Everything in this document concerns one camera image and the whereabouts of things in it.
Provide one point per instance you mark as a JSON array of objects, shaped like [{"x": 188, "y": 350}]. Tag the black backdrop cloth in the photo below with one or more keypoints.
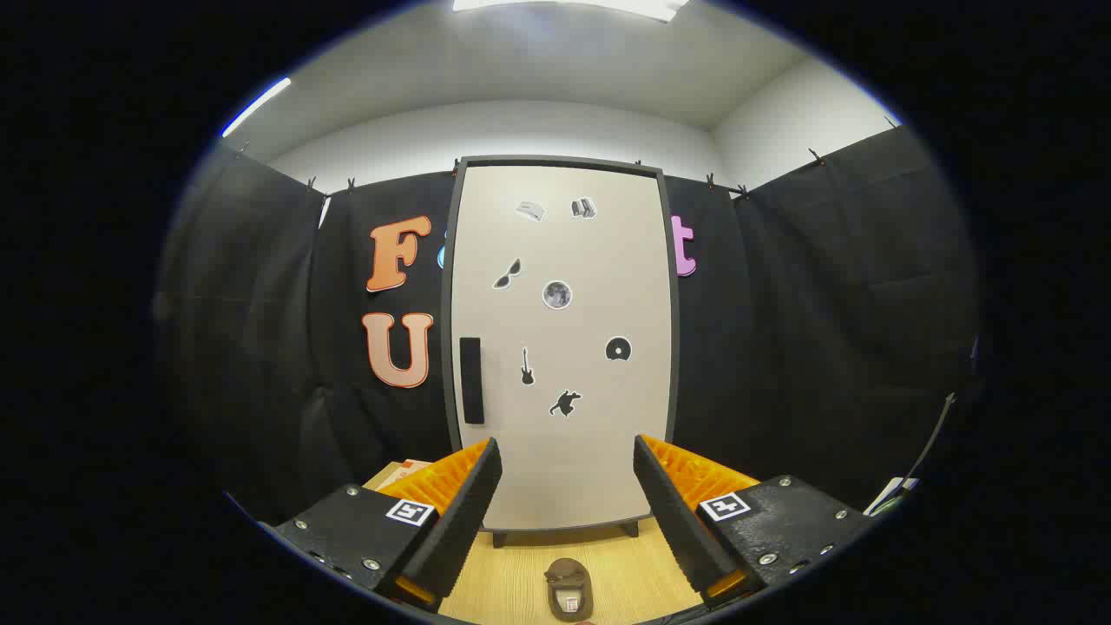
[{"x": 781, "y": 347}]

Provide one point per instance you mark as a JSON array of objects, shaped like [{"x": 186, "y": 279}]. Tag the ceiling light panel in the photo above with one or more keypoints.
[
  {"x": 256, "y": 106},
  {"x": 608, "y": 5}
]

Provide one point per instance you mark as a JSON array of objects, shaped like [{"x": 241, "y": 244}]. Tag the brown fuzzy shoe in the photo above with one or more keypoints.
[{"x": 568, "y": 577}]

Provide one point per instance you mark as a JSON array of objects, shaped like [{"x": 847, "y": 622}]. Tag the dark grey shoe cabinet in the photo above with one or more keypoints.
[{"x": 446, "y": 347}]

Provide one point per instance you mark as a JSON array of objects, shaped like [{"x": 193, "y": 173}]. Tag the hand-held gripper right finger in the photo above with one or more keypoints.
[{"x": 673, "y": 521}]

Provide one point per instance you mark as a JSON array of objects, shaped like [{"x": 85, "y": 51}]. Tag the white and green object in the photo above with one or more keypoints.
[{"x": 887, "y": 496}]

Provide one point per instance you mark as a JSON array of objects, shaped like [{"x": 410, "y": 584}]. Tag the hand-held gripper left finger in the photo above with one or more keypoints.
[{"x": 464, "y": 521}]

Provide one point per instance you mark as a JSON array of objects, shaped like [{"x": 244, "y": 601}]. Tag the white shoe cabinet door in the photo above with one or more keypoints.
[{"x": 564, "y": 469}]

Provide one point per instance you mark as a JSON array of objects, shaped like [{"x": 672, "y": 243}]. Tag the beige book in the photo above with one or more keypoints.
[{"x": 406, "y": 474}]

